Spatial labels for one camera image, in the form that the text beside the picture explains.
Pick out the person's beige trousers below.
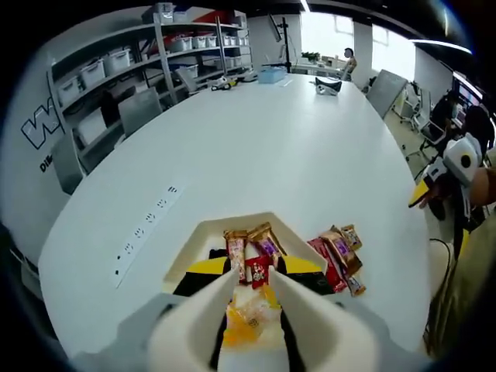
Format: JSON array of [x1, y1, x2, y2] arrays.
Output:
[[427, 239, 453, 311]]

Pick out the white storage bins group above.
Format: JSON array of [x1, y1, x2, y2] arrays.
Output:
[[57, 3, 249, 98]]

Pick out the gold pink-label food packet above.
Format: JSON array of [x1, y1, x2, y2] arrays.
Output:
[[223, 229, 249, 284]]

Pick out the yellow food packet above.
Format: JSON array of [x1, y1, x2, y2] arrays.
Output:
[[232, 288, 282, 311], [224, 304, 272, 348]]

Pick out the small red food packet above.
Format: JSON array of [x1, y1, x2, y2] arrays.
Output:
[[244, 255, 272, 290]]

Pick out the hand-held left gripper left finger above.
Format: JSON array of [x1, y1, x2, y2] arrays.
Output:
[[73, 258, 229, 372]]

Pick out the person's right hand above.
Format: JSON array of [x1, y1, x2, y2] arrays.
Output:
[[419, 176, 456, 210]]

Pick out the grey metal shelving rack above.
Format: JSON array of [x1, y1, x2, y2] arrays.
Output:
[[46, 3, 253, 175]]

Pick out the large white storage box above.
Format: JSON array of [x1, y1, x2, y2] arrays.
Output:
[[72, 108, 106, 145]]

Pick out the white office chair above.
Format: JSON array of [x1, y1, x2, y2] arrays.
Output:
[[398, 83, 447, 156]]

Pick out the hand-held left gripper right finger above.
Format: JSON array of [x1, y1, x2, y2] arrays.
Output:
[[275, 255, 423, 372]]

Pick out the cream hexagonal container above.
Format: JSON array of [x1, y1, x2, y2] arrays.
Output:
[[161, 211, 329, 295]]

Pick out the light blue box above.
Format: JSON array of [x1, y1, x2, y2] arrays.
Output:
[[257, 65, 287, 85]]

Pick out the white black headset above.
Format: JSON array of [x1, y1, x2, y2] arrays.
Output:
[[313, 76, 345, 97]]

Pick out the gold blue-label food packet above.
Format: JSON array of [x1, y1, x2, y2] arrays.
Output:
[[339, 223, 363, 251]]

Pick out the long ceiling light strip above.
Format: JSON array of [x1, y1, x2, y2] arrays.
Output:
[[410, 36, 474, 56]]

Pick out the black tripod stand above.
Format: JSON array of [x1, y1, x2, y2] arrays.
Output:
[[268, 13, 295, 74]]

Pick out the white yellow device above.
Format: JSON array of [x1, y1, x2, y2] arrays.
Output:
[[210, 75, 238, 93]]

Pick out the small white gold food packet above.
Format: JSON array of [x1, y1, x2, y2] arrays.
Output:
[[346, 274, 367, 298]]

